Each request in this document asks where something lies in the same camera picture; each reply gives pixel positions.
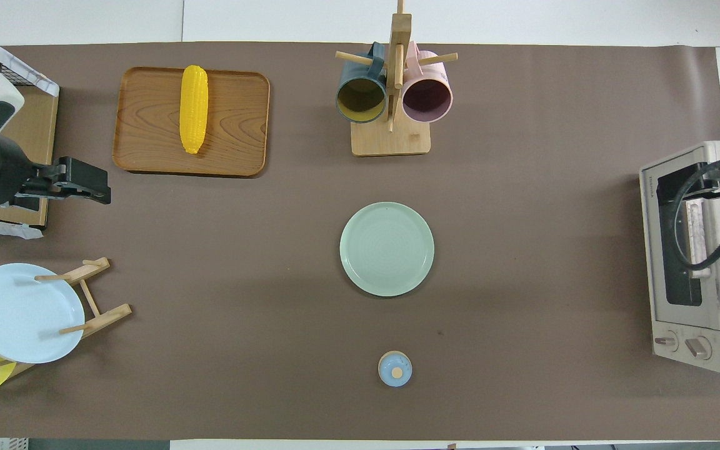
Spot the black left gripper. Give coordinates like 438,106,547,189
13,156,112,210

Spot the toaster oven glass door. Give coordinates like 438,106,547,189
640,142,720,332

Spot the yellow corn cob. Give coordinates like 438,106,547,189
180,65,209,154

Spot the pale green plate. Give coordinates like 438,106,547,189
339,202,435,298

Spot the white checked cloth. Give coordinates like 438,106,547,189
0,212,44,239
0,24,61,98

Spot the wooden plate rack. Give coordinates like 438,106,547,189
0,257,133,379

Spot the light blue plate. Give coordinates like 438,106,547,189
0,263,86,364

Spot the brown wooden tray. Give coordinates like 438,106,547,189
112,67,271,179

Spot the brown table mat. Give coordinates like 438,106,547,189
0,42,720,441

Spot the dark teal mug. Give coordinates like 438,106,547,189
336,42,388,124

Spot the wooden mug tree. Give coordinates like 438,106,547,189
335,0,459,157

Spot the pink mug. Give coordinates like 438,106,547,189
401,42,454,124

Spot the black wire basket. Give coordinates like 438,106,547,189
0,37,45,89

